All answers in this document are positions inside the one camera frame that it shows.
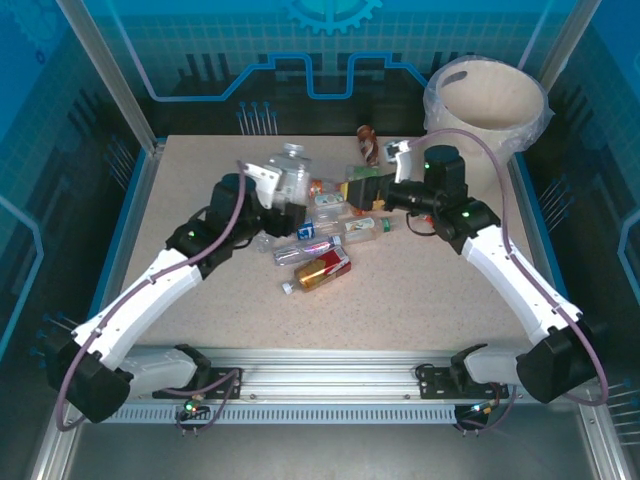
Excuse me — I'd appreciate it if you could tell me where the red gold label bottle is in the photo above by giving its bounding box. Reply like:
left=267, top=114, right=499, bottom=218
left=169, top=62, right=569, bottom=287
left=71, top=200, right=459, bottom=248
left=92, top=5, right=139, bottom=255
left=281, top=246, right=353, bottom=296

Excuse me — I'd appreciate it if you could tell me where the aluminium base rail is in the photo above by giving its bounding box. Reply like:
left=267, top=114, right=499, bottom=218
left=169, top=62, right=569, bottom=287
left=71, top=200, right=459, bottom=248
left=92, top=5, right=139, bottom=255
left=119, top=344, right=521, bottom=404

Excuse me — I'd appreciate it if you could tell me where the green cap clear bottle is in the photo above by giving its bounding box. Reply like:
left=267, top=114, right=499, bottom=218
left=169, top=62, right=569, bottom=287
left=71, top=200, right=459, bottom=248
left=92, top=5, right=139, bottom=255
left=342, top=215, right=399, bottom=246

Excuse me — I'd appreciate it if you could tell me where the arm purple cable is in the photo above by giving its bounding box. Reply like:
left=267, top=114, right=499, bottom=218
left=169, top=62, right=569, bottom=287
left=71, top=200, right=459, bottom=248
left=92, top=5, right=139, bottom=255
left=407, top=128, right=611, bottom=407
left=54, top=159, right=251, bottom=432

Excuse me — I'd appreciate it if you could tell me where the aluminium frame post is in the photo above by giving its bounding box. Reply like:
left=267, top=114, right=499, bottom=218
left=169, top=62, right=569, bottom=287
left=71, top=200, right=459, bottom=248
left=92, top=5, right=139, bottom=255
left=54, top=0, right=169, bottom=154
left=517, top=0, right=604, bottom=76

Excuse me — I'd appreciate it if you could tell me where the crushed brown label bottle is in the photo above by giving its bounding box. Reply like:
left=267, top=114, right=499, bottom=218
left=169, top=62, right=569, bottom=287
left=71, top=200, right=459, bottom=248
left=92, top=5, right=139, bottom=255
left=355, top=124, right=384, bottom=166

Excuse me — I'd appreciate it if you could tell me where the green label plastic bottle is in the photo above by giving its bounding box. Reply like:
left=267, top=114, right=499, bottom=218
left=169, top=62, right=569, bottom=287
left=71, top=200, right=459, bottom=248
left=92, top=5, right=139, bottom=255
left=345, top=164, right=381, bottom=182

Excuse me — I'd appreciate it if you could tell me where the slotted cable duct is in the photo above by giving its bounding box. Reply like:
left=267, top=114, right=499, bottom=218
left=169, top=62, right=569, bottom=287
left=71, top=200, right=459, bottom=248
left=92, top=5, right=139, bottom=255
left=79, top=403, right=459, bottom=426

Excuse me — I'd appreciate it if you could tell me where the blue label plastic bottle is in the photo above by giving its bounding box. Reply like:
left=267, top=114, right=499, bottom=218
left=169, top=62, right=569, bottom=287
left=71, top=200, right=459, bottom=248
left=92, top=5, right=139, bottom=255
left=297, top=207, right=351, bottom=241

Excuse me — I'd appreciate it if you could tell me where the purple label clear bottle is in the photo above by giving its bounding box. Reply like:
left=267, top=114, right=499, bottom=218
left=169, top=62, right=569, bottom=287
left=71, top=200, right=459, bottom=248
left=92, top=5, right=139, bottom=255
left=272, top=234, right=346, bottom=267

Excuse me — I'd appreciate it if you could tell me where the small circuit board with LED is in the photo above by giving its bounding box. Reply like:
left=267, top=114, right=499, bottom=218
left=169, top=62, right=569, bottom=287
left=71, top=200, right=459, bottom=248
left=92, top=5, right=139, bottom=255
left=464, top=399, right=501, bottom=419
left=174, top=397, right=209, bottom=421

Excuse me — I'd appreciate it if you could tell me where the orange cap clear bottle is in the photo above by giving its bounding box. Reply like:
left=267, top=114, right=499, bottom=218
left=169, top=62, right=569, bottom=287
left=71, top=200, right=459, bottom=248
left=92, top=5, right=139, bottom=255
left=308, top=179, right=346, bottom=197

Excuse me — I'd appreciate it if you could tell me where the large clear plastic bottle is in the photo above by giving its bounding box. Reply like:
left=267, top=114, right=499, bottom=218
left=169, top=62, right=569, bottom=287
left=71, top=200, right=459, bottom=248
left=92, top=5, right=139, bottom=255
left=262, top=143, right=314, bottom=209

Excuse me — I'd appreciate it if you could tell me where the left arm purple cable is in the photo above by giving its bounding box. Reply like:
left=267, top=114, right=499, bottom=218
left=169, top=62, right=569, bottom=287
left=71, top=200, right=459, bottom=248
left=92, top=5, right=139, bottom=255
left=54, top=159, right=251, bottom=432

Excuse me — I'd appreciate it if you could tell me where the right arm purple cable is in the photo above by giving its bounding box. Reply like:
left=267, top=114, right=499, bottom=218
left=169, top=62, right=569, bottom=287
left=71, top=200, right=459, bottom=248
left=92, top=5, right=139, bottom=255
left=407, top=128, right=611, bottom=407

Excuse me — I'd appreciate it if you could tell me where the aluminium frame rail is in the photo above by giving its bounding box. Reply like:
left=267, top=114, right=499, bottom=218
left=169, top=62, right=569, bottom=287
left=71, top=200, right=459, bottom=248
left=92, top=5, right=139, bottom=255
left=577, top=394, right=631, bottom=480
left=27, top=389, right=84, bottom=480

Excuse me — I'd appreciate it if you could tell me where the white plastic bucket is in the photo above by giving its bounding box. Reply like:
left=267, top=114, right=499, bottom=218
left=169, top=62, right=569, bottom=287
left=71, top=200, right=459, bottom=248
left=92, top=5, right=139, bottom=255
left=422, top=55, right=551, bottom=154

